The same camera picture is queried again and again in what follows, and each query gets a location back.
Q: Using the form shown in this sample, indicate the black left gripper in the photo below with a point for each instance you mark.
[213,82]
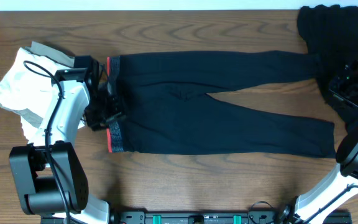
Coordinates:
[115,112]

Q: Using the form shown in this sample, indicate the black leggings with red waistband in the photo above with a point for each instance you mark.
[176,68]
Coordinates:
[170,108]

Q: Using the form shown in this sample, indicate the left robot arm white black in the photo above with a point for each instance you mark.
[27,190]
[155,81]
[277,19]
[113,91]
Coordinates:
[47,173]

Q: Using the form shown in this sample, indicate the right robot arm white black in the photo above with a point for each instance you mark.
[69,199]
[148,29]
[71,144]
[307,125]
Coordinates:
[321,204]

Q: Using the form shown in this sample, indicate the black folded garment pile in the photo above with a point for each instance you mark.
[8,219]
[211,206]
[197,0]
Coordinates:
[332,33]

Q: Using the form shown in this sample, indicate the beige folded cloth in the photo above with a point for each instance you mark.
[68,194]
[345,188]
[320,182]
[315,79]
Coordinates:
[38,99]

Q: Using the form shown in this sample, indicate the white crumpled cloth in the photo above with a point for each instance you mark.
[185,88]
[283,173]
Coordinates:
[20,87]

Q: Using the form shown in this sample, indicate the black base rail with mounts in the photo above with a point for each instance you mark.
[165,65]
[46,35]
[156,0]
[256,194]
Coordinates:
[197,217]

